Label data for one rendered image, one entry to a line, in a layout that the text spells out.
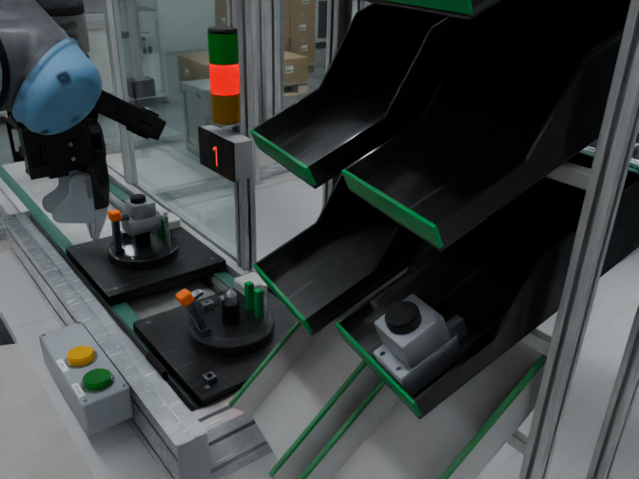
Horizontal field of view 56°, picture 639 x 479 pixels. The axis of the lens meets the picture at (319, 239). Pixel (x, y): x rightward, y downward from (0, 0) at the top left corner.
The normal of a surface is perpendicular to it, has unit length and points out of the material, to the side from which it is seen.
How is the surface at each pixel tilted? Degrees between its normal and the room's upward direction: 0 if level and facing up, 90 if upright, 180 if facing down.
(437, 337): 90
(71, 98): 126
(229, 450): 90
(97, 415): 90
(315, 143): 25
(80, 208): 93
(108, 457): 0
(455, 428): 45
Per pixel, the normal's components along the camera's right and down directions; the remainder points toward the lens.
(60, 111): 0.68, 0.73
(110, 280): 0.03, -0.90
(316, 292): -0.35, -0.73
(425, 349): 0.49, 0.39
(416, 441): -0.61, -0.50
